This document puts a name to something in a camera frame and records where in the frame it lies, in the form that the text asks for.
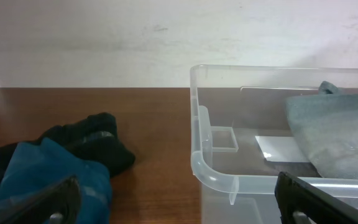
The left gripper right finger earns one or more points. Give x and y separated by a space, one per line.
300 202

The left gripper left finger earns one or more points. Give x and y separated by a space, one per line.
57 203

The light grey jeans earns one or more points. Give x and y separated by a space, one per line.
325 128

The teal blue folded garment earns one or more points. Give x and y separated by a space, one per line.
26 169

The white label in bin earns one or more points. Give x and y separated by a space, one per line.
280 149

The black folded garment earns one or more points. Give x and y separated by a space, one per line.
93 139

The clear plastic storage bin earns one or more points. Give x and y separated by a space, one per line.
230 105

